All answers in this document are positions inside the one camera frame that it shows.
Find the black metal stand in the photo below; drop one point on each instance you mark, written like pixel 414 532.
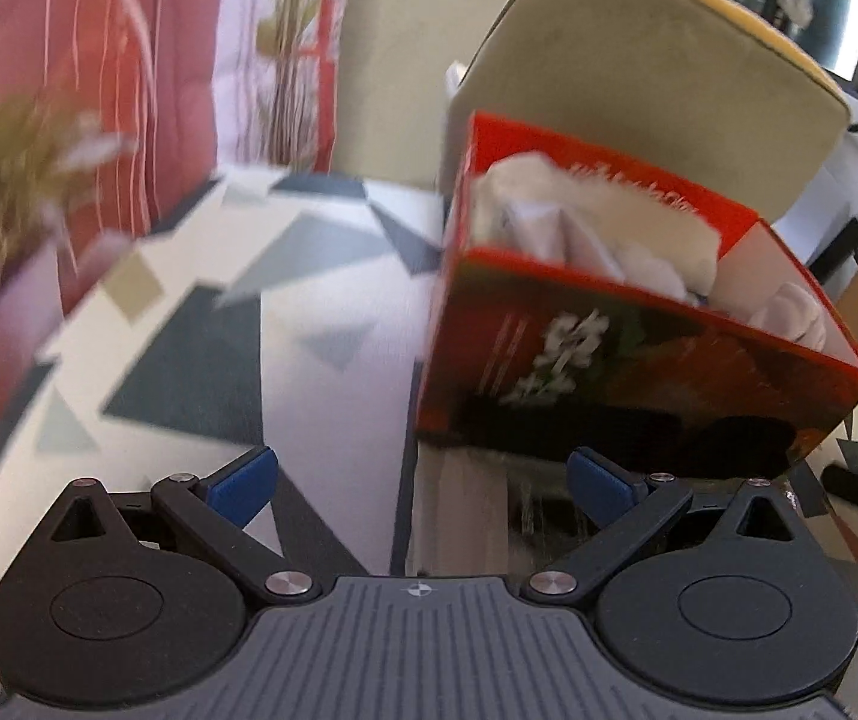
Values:
pixel 845 244

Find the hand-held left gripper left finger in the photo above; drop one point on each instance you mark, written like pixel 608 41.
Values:
pixel 241 487

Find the white furry plush piece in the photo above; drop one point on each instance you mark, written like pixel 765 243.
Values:
pixel 661 232

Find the dark window frame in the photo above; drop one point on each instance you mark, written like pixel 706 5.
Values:
pixel 834 0

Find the white crumpled cloth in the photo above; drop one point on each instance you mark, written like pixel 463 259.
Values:
pixel 526 195

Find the red strawberry print cardboard box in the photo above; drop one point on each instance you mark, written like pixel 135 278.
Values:
pixel 586 360

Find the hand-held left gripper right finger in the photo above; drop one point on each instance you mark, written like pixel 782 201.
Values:
pixel 601 484

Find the beige cushioned chair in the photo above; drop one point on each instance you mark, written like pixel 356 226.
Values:
pixel 661 67

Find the white round soft pad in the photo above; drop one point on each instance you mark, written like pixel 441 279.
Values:
pixel 789 315

